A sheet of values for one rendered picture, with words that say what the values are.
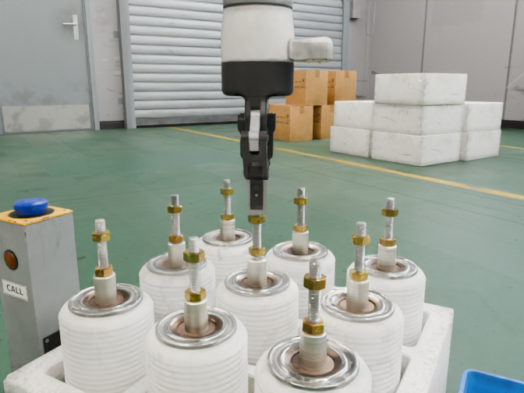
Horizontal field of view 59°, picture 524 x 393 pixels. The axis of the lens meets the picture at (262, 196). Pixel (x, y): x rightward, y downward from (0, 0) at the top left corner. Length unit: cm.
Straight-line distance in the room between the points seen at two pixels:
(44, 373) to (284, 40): 42
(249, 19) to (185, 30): 527
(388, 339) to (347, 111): 295
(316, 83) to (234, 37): 370
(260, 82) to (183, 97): 523
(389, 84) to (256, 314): 265
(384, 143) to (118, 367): 273
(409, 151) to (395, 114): 25
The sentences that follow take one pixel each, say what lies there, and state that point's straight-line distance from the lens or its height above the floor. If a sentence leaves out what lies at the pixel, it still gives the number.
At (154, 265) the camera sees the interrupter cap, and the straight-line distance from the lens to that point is 61.
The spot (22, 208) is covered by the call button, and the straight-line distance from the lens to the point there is 65.
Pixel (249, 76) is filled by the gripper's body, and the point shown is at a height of 48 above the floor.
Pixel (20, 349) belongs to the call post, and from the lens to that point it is 72.
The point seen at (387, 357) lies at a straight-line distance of 50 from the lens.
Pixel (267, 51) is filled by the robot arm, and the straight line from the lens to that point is 47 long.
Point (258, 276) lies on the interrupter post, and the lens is 53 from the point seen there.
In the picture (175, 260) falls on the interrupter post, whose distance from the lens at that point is 60.
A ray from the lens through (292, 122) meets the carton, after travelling 404.
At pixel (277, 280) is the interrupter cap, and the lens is 55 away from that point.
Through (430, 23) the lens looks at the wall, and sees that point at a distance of 675.
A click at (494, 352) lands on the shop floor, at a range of 99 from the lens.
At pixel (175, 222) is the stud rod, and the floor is 31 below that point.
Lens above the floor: 47
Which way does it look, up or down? 13 degrees down
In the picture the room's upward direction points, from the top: straight up
